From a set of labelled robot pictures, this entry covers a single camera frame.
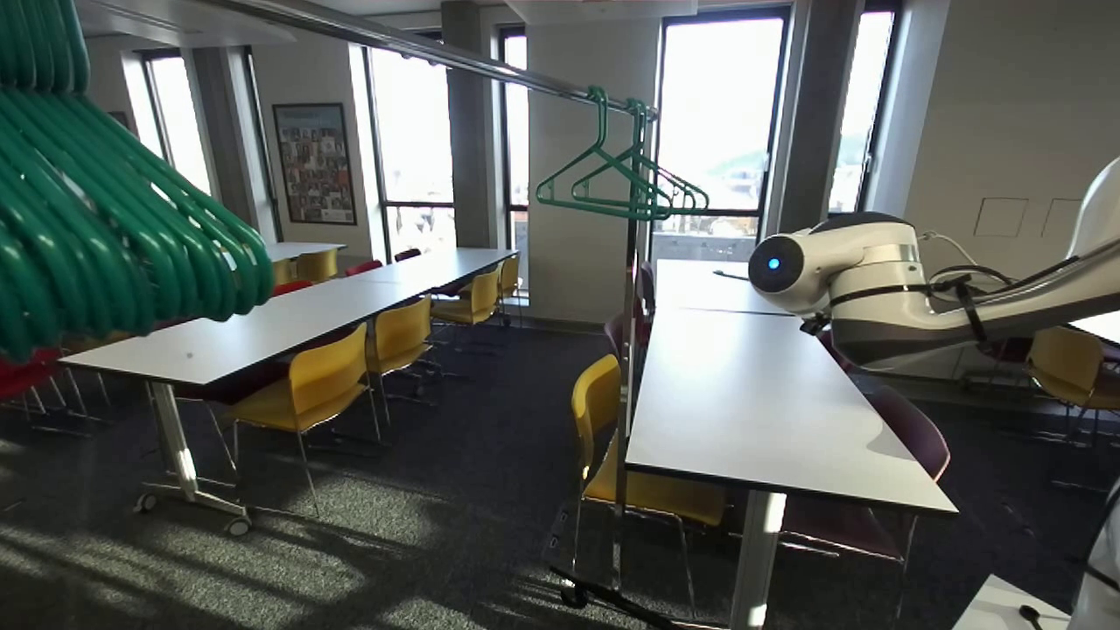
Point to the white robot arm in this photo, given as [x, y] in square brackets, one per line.
[886, 282]

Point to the green coat hanger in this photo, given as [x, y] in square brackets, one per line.
[639, 143]
[688, 193]
[601, 126]

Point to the dense green hanger bundle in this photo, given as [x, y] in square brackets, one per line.
[118, 223]

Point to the yellow chair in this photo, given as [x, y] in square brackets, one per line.
[404, 333]
[1068, 368]
[510, 279]
[313, 269]
[310, 390]
[597, 409]
[473, 298]

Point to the maroon chair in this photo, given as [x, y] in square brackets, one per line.
[625, 333]
[915, 431]

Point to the red chair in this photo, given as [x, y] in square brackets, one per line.
[21, 380]
[291, 286]
[364, 269]

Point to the large framed picture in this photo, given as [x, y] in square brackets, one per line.
[315, 163]

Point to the chrome rail support pole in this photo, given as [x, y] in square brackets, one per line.
[639, 269]

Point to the chrome clothes rail bar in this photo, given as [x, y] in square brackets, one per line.
[409, 44]

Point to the white robot mount table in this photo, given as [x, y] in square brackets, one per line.
[991, 608]

